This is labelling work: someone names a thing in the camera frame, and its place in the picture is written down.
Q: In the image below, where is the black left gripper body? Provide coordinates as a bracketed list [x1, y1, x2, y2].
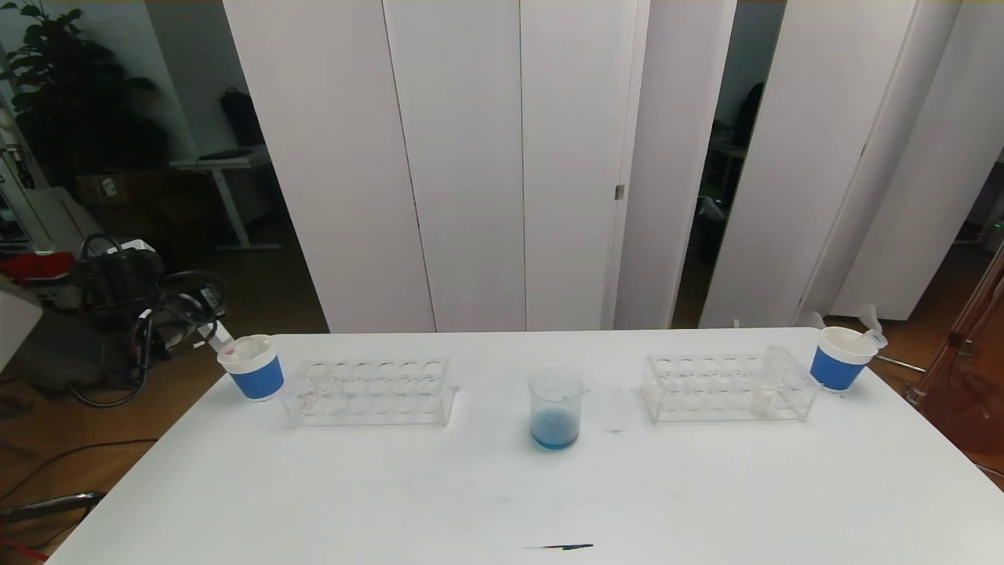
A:
[159, 282, 227, 339]

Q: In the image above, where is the test tube with red pigment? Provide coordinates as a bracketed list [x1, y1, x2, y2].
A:
[198, 320, 238, 355]
[860, 304, 889, 350]

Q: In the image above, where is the clear acrylic test tube rack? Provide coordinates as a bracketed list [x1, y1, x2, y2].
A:
[639, 353, 818, 425]
[282, 357, 461, 428]

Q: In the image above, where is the clear glass beaker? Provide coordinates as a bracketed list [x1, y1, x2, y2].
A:
[527, 363, 591, 451]

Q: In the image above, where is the test tube with white pigment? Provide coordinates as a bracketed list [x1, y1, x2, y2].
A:
[751, 346, 787, 413]

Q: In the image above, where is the blue white paper cup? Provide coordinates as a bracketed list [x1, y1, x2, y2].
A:
[219, 335, 286, 402]
[809, 326, 878, 392]

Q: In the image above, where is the white office desk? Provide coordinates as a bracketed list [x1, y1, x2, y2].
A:
[171, 148, 280, 252]

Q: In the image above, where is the brown cardboard box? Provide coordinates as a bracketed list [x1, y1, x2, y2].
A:
[78, 171, 158, 210]

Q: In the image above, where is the white floor machine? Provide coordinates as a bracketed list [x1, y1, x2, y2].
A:
[0, 187, 103, 260]

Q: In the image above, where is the black backpack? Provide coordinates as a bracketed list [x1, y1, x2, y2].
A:
[220, 88, 265, 150]

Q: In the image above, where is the white partition panel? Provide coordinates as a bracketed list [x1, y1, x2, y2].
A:
[224, 0, 436, 334]
[519, 0, 650, 333]
[830, 0, 1004, 324]
[383, 0, 526, 333]
[700, 0, 917, 329]
[614, 0, 737, 330]

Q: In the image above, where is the metal chair leg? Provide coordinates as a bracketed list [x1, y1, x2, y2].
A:
[0, 492, 107, 523]

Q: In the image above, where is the dark green potted plant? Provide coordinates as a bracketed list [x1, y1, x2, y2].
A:
[0, 0, 168, 188]

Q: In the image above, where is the black left camera cable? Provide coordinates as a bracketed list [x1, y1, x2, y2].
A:
[69, 231, 169, 409]

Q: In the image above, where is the black floor cable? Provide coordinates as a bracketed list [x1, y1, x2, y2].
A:
[0, 439, 158, 503]

